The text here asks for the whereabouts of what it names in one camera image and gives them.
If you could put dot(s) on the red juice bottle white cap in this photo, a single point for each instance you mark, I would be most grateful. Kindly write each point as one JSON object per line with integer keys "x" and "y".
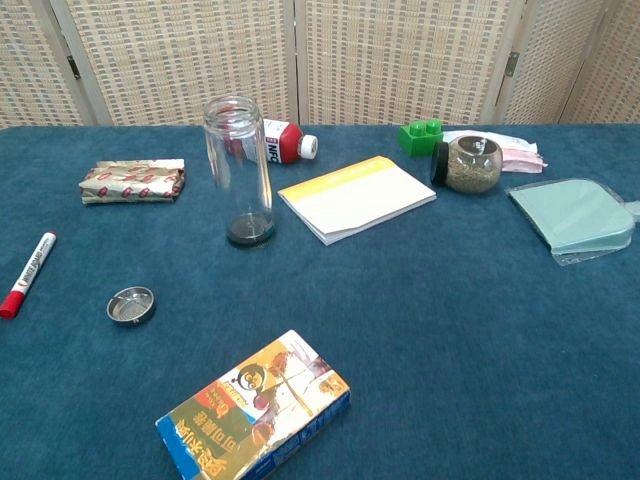
{"x": 288, "y": 142}

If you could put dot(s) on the teal cloth in plastic bag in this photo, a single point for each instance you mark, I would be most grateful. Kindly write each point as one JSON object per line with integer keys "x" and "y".
{"x": 572, "y": 215}

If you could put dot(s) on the blue table cloth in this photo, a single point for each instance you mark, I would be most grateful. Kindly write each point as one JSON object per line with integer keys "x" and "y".
{"x": 450, "y": 325}

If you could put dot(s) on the glass seed jar black lid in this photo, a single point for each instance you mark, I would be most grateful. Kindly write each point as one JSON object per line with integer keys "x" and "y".
{"x": 472, "y": 170}

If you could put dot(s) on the red white whiteboard marker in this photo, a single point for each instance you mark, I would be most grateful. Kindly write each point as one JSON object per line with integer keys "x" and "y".
{"x": 30, "y": 274}

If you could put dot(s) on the metal screen hinge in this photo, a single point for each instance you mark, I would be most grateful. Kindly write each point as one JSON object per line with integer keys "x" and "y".
{"x": 511, "y": 64}
{"x": 74, "y": 67}

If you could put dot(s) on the tall clear glass jar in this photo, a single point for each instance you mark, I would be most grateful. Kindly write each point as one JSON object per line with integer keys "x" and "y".
{"x": 250, "y": 234}

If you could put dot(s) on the pink white packets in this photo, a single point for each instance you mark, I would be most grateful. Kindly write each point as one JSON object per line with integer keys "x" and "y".
{"x": 520, "y": 159}

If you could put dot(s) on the green building block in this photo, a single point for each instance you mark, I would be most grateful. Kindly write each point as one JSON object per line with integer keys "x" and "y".
{"x": 419, "y": 137}

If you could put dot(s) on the woven folding screen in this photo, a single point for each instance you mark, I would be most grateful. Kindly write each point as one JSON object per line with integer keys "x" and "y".
{"x": 390, "y": 55}

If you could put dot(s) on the small metal strainer lid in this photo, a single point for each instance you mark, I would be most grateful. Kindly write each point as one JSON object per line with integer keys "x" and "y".
{"x": 131, "y": 312}

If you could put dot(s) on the yellow white notepad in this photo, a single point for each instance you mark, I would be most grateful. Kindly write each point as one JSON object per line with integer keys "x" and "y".
{"x": 357, "y": 200}

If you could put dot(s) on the paper wrapped package red print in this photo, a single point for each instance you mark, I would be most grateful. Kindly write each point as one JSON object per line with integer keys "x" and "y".
{"x": 131, "y": 181}

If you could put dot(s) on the colourful printed snack box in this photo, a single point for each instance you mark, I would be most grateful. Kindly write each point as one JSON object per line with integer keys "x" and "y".
{"x": 255, "y": 410}

